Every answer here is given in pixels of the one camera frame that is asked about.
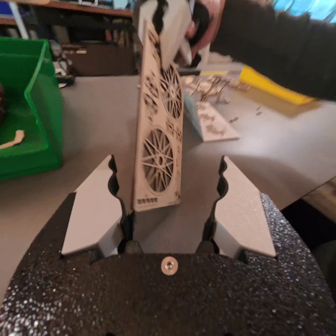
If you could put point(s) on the loose wooden piece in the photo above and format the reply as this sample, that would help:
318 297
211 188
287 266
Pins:
18 135

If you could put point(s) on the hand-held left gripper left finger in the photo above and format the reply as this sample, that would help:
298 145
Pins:
91 210

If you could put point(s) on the assembly instruction booklet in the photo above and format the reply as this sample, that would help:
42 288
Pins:
210 123

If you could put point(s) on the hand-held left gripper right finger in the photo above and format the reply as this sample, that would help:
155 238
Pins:
241 210

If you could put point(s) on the yellow plastic bin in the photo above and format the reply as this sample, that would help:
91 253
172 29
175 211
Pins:
262 84

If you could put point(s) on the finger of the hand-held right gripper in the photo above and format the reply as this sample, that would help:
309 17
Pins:
145 13
175 23

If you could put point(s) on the dark brown box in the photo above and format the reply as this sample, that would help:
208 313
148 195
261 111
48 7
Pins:
105 60

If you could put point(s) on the wooden parts sheet with wheels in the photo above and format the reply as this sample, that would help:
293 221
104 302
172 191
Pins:
168 202

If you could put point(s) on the person's right forearm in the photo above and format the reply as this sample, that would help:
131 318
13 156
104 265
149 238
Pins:
275 47

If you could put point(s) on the person's right hand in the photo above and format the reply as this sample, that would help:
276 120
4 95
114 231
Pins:
216 18

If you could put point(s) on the green plastic bin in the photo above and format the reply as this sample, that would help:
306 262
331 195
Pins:
15 60

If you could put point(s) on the wooden workbench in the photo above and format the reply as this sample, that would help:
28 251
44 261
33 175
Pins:
78 7

